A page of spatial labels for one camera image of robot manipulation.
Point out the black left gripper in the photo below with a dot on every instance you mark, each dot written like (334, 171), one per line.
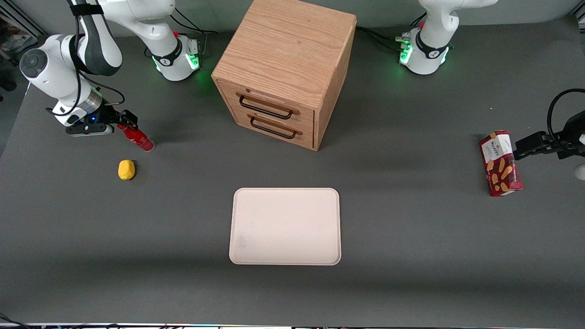
(560, 145)

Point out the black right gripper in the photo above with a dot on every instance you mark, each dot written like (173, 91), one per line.
(108, 117)

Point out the red coke bottle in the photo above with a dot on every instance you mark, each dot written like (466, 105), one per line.
(139, 139)

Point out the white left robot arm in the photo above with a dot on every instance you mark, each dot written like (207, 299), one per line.
(432, 50)

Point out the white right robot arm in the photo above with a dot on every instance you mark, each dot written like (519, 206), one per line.
(59, 64)

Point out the cream rectangular tray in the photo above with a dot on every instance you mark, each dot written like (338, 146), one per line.
(285, 228)

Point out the red cookie box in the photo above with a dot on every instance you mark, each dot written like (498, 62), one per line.
(500, 164)

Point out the yellow lemon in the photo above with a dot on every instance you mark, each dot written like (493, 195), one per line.
(126, 170)

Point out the white sneaker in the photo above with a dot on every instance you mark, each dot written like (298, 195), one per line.
(20, 43)

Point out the dark grey table mat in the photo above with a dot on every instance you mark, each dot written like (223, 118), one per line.
(411, 256)

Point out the wooden drawer cabinet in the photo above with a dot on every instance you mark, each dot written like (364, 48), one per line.
(283, 50)

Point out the wooden drawer front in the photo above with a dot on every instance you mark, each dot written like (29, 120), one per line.
(306, 118)
(306, 138)

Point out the aluminium frame rail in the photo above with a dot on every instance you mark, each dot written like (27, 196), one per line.
(32, 25)

